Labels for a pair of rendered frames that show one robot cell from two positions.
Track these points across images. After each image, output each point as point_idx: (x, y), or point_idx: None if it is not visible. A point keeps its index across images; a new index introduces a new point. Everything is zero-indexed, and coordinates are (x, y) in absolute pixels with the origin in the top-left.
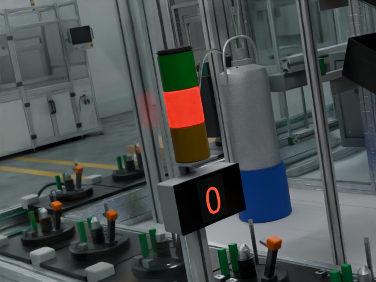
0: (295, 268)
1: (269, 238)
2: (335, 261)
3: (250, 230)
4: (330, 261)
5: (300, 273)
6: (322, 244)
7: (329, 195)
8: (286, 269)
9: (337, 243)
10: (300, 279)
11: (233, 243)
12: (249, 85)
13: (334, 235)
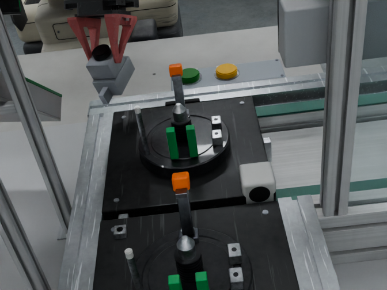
0: (109, 278)
1: (185, 175)
2: (42, 280)
3: (135, 262)
4: None
5: (122, 261)
6: None
7: (9, 199)
8: (115, 287)
9: (34, 254)
10: (139, 248)
11: (172, 277)
12: None
13: (30, 248)
